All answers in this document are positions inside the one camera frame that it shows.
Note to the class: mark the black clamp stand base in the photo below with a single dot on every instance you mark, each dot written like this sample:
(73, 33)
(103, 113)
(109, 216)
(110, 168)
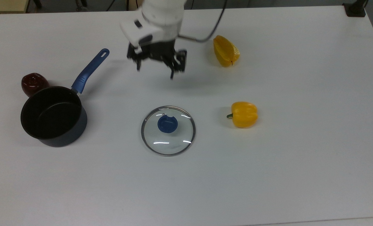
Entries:
(354, 9)

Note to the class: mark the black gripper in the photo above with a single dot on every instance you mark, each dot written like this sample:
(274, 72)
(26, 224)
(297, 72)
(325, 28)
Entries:
(158, 51)

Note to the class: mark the yellow starfruit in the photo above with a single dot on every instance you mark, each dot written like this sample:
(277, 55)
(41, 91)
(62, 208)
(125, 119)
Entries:
(225, 51)

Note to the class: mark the beige wooden furniture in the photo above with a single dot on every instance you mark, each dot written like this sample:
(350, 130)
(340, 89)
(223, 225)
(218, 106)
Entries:
(4, 5)

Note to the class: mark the glass lid with blue knob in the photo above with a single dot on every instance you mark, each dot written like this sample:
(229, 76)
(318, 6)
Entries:
(167, 124)

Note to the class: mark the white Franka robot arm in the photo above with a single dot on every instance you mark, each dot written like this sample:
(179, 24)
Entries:
(161, 15)

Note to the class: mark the yellow bell pepper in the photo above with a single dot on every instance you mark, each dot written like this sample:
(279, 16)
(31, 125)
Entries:
(244, 114)

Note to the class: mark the dark red apple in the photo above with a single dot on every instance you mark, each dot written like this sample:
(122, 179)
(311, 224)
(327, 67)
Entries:
(32, 82)

